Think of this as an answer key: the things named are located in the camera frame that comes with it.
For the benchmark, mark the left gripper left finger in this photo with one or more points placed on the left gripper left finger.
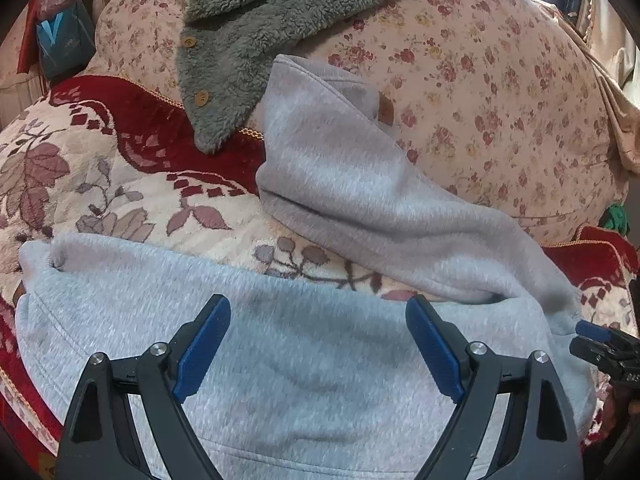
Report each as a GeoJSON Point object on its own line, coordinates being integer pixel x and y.
{"type": "Point", "coordinates": [99, 438]}

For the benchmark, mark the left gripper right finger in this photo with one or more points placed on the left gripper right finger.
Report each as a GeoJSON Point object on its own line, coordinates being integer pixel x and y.
{"type": "Point", "coordinates": [522, 399]}

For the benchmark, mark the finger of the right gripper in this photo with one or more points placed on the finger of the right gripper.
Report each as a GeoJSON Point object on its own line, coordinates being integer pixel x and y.
{"type": "Point", "coordinates": [612, 351]}

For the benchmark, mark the light grey sweatpants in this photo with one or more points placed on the light grey sweatpants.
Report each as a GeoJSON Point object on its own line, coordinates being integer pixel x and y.
{"type": "Point", "coordinates": [318, 376]}

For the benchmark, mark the green fabric piece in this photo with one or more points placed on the green fabric piece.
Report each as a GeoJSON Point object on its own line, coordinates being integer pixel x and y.
{"type": "Point", "coordinates": [615, 219]}

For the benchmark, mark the blue plastic bag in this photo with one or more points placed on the blue plastic bag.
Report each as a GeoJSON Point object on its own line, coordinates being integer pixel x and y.
{"type": "Point", "coordinates": [65, 41]}

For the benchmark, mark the grey fleece jacket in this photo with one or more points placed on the grey fleece jacket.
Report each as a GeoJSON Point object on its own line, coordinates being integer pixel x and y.
{"type": "Point", "coordinates": [228, 47]}

